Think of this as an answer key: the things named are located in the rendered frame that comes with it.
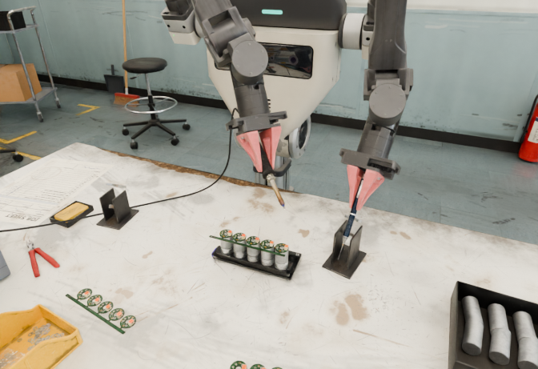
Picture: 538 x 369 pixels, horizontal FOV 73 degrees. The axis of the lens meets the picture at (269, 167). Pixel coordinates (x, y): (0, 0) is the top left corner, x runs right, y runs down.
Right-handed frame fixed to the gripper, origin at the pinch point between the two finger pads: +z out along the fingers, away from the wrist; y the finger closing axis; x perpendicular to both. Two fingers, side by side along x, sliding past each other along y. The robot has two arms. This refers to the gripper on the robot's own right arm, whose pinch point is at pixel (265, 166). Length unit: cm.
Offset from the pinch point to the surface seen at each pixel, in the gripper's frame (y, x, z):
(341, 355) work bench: 0.1, -15.2, 29.3
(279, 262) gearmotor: -1.5, -1.6, 17.4
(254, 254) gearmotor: -5.0, 1.6, 15.5
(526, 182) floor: 219, 102, 50
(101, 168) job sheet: -30, 52, -8
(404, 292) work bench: 17.2, -10.5, 26.7
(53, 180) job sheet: -42, 50, -7
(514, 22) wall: 238, 104, -58
